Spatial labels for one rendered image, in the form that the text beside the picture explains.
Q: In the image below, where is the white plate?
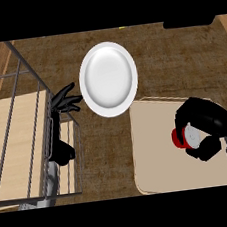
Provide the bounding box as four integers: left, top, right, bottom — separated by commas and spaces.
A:
74, 37, 144, 121

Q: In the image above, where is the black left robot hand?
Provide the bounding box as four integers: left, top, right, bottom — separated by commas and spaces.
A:
40, 81, 91, 169

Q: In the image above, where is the black appliance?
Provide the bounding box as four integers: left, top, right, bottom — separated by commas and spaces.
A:
162, 15, 217, 32

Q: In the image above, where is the beige tray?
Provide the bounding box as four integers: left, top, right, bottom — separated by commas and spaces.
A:
124, 87, 227, 197

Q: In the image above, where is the grey wire basket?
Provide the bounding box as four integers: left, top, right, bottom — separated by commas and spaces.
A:
0, 33, 90, 209

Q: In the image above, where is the red can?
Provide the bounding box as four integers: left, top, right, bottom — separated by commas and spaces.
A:
170, 123, 202, 152

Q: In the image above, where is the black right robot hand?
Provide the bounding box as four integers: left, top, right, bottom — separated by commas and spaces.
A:
171, 92, 227, 166

